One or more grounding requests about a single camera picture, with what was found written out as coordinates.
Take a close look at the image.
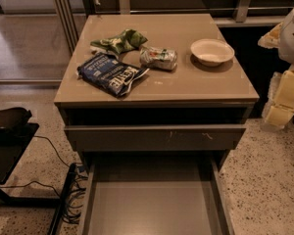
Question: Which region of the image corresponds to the grey top drawer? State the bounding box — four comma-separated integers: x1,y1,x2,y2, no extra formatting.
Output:
65,124,245,152

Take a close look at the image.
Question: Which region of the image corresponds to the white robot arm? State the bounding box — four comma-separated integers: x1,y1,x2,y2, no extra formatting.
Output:
258,8,294,129

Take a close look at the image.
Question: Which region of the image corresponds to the black side table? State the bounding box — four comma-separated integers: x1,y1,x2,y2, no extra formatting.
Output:
0,123,60,209

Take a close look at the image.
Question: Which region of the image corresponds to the white bowl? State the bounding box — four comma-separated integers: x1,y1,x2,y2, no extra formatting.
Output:
190,39,234,67

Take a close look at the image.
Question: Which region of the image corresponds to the black cable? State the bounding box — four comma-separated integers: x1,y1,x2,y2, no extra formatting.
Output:
33,134,72,168

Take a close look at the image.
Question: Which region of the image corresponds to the open grey middle drawer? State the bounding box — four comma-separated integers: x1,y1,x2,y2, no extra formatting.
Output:
77,156,235,235

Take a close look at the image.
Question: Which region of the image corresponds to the black power strip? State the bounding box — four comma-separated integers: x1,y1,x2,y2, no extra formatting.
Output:
47,164,76,235

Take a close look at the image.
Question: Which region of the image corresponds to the blue Kettle chips bag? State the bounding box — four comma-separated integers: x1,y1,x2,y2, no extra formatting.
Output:
76,53,148,97

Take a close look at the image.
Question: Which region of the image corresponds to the grey drawer cabinet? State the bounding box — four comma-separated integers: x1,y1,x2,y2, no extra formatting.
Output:
54,14,259,168

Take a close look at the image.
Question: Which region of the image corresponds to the black object on side table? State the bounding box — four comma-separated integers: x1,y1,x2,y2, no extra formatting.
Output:
0,107,32,132

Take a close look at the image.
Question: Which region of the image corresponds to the green chips bag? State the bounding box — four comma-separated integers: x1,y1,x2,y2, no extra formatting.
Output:
90,29,148,56

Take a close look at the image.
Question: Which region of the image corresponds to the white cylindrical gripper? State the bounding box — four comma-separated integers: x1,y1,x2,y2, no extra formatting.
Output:
258,23,294,128

